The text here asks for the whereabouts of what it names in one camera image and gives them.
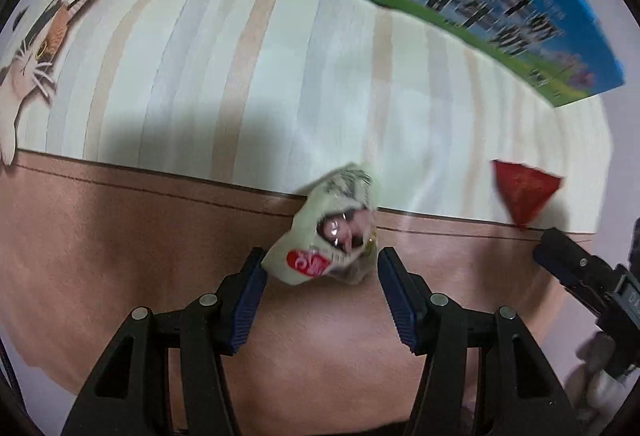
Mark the small cream snack packet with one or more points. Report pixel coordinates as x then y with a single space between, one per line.
310 236

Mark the red triangular snack packet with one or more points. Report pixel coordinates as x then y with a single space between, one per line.
525 191

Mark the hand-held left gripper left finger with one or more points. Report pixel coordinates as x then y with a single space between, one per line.
247 301

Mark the cat printed striped mat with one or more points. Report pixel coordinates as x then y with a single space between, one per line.
250 90

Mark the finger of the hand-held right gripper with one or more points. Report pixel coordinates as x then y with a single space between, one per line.
565 261

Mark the person's right hand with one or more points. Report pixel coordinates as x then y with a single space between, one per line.
595 386

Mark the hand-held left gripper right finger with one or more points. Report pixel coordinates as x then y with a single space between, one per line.
400 301

